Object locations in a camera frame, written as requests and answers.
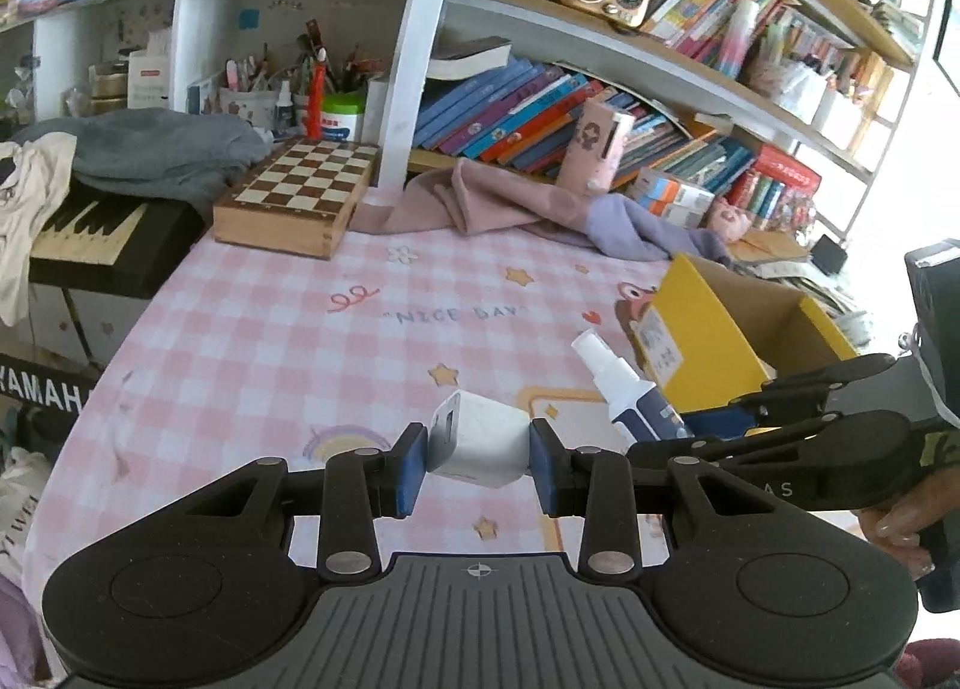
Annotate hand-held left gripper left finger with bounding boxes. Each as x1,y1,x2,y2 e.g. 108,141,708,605
180,423,430,581

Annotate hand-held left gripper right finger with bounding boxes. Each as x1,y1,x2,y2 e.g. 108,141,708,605
529,419,818,579

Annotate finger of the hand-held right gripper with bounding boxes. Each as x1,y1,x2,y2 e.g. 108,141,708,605
686,353,898,440
626,410,913,471

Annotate white charger cube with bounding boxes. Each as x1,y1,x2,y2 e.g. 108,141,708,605
427,390,533,490

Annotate yellow cardboard box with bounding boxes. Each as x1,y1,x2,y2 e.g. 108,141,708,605
637,253,860,417

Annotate white and navy spray bottle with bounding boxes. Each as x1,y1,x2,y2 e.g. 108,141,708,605
571,328,695,452

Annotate person's right hand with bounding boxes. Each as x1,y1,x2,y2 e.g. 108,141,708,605
859,468,959,580

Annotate pile of papers and books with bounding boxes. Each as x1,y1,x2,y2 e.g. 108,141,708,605
738,253,875,353

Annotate black phone stand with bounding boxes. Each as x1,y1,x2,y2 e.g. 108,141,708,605
813,233,849,275

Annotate pink pig toy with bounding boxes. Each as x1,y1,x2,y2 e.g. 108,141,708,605
704,199,752,241

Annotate pink checked tablecloth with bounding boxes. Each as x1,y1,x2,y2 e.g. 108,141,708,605
22,228,863,585

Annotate purple cloth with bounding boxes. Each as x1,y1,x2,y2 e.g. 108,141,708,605
584,197,733,267

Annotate orange and blue box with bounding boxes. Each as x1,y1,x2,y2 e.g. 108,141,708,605
659,201,714,230
625,167,718,211

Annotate red dictionaries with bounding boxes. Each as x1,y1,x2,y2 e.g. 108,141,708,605
727,145,823,233

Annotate fuzzy purple sleeve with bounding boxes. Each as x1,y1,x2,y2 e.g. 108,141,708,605
899,639,960,689

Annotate pink cloth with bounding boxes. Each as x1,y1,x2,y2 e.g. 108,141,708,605
352,156,602,245

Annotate white marker holder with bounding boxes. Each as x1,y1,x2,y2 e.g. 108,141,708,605
749,51,834,128

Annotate wooden chess board box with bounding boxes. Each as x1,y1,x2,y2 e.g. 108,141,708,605
211,137,380,261

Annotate pastel striped tube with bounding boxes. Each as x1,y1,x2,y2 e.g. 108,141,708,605
715,0,763,80

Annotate row of slanted books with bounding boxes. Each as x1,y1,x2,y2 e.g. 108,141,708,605
412,55,755,196

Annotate white jar green lid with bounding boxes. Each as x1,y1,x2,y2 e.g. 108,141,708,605
320,91,369,145

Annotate black piano stand board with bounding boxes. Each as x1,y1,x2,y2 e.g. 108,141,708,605
0,351,103,421

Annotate red bottle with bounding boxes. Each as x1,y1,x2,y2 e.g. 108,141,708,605
307,47,332,140

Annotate black piano keyboard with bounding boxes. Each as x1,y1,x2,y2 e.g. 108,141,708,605
28,178,212,301

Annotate white pen cup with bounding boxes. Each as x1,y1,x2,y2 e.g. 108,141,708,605
218,58,283,128

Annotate white shelf unit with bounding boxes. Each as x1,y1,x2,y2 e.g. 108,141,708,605
0,0,925,229

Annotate grey cloth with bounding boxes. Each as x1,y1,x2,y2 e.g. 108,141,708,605
10,107,275,207

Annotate white lying book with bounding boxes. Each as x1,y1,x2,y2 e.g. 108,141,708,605
427,36,515,82

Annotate cream shirt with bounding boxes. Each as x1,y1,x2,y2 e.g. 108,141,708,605
0,132,80,327

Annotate white carton red label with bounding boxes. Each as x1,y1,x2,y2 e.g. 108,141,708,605
127,47,178,110

